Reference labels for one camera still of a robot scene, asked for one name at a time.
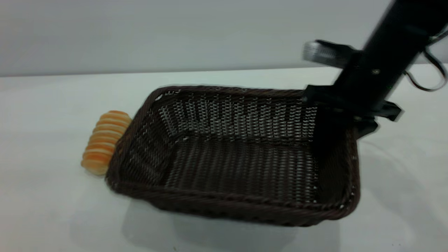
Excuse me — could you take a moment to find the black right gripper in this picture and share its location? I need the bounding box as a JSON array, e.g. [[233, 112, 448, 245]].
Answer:
[[304, 49, 402, 203]]

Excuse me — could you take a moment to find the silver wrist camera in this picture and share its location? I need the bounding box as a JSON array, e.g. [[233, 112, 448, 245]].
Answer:
[[302, 40, 362, 69]]

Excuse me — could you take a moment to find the striped orange bread roll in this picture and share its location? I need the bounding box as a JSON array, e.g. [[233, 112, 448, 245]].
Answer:
[[81, 111, 133, 175]]

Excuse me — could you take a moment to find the black looped cable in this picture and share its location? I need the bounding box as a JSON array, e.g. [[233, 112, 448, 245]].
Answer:
[[404, 28, 448, 92]]

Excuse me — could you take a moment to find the black woven wicker basket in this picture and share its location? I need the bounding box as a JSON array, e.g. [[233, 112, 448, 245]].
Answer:
[[105, 85, 361, 227]]

